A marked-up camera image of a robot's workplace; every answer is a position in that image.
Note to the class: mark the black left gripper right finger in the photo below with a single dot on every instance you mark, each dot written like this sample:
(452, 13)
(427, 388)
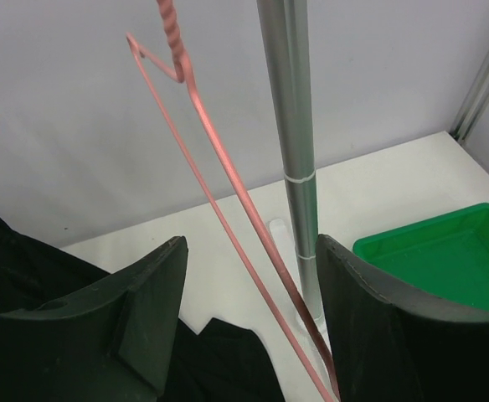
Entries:
(391, 341)

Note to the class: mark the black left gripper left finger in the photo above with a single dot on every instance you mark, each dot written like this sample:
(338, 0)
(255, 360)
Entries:
(111, 340)

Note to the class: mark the pink hanger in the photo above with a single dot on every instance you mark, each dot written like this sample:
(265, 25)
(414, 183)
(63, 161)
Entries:
(242, 139)

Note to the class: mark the black tank top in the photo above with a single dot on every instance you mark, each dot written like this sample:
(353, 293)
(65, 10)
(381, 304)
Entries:
(222, 362)

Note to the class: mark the green plastic tray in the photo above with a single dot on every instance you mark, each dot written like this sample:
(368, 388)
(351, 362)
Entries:
(447, 255)

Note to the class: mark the white garment rack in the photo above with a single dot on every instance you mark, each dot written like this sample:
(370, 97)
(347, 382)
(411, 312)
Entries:
(284, 28)

